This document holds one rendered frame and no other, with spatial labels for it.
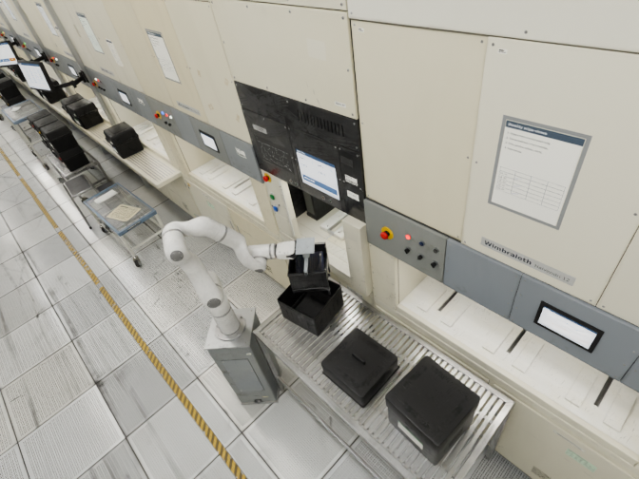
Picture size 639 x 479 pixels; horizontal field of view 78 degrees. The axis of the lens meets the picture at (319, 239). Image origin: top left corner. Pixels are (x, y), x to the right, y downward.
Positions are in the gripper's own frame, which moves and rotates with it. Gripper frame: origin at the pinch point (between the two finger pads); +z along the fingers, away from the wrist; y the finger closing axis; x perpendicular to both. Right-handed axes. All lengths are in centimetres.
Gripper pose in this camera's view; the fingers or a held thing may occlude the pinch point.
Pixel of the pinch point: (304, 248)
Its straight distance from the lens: 211.2
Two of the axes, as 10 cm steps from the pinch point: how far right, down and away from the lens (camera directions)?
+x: -1.4, -7.2, -6.8
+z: 9.9, -0.9, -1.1
